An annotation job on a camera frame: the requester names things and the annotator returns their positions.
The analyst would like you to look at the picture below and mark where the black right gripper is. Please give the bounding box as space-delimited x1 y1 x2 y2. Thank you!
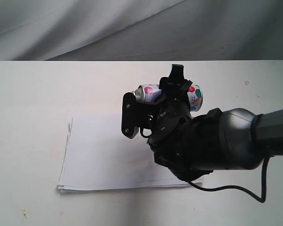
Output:
147 64 192 146

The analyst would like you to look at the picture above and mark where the silver spray can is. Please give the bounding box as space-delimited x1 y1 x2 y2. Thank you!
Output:
132 84 203 112

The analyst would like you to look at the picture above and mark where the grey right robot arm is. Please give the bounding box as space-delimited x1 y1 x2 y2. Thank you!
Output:
148 64 283 182

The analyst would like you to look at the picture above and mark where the white paper stack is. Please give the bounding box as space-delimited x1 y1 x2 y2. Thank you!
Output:
56 113 206 196

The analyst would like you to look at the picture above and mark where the grey fabric backdrop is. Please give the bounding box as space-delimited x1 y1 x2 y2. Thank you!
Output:
0 0 283 61

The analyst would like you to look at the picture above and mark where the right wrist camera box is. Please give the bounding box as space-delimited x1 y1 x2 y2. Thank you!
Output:
121 92 159 139

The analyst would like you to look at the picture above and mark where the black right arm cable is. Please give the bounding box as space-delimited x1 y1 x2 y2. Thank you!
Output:
187 155 271 203

